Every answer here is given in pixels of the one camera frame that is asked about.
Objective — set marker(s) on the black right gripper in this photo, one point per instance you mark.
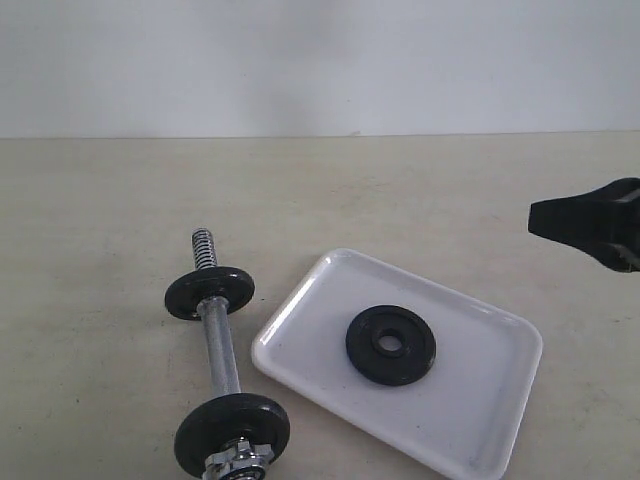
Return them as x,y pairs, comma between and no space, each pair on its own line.
607,217

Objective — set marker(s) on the black weight plate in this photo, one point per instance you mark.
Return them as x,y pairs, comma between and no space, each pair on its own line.
218,422
184,295
390,345

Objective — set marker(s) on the chrome dumbbell bar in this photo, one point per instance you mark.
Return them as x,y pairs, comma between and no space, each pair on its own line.
214,316

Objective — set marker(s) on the white rectangular plastic tray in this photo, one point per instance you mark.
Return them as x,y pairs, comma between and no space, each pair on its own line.
434,373

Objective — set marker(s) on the chrome spin-lock collar nut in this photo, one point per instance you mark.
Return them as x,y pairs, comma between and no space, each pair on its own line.
240,460

